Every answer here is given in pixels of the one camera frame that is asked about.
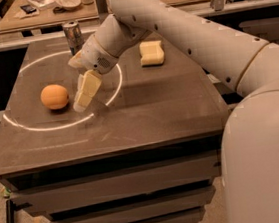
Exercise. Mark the white book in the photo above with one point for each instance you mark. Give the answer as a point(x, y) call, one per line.
point(42, 4)

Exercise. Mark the grey drawer cabinet table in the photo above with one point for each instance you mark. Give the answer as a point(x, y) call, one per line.
point(145, 151)

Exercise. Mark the orange fruit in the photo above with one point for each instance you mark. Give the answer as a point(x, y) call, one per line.
point(54, 97)

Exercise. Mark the yellow sponge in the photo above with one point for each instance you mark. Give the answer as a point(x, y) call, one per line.
point(151, 53)

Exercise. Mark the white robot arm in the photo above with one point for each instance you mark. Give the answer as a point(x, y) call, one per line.
point(247, 65)

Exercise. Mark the middle metal bracket post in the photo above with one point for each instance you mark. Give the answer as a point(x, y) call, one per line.
point(102, 8)

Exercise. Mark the silver drink can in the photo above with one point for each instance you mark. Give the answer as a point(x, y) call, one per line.
point(74, 36)

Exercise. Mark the black phone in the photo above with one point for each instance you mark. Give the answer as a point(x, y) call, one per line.
point(28, 9)

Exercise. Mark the white bowl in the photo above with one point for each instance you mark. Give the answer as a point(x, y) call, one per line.
point(68, 4)

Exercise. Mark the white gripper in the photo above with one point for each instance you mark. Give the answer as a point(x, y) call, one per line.
point(93, 56)

